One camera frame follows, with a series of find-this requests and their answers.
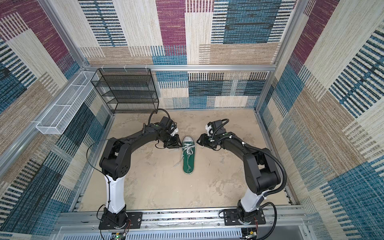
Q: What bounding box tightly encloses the green canvas sneaker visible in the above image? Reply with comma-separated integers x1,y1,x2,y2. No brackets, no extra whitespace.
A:
182,136,196,175

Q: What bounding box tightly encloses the white shoelace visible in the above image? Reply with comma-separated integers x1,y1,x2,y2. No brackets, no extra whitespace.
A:
173,142,196,175

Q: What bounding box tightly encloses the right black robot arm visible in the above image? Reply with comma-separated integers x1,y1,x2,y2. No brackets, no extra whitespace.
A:
197,133,287,225

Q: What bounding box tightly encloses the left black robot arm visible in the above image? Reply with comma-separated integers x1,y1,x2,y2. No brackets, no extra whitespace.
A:
99,123,182,228

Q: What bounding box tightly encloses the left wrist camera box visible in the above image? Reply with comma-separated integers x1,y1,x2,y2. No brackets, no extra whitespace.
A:
160,117,177,134

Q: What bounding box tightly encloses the black wire mesh shelf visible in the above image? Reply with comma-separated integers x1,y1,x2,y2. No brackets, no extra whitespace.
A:
91,68,159,114

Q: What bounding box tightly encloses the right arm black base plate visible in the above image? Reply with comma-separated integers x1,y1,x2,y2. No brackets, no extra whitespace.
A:
219,208,266,226

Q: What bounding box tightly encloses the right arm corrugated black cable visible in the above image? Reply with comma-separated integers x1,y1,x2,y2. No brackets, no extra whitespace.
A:
242,143,288,197

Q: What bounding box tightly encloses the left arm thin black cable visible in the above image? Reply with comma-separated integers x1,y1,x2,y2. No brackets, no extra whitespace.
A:
86,139,112,178

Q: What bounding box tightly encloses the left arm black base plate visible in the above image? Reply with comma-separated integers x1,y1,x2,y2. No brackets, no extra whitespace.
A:
99,212,143,230

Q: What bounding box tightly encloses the white wire mesh basket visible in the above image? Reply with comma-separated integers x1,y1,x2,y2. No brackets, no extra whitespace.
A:
36,71,95,135

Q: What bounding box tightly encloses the aluminium mounting rail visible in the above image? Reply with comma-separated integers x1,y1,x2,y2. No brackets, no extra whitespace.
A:
50,206,316,240

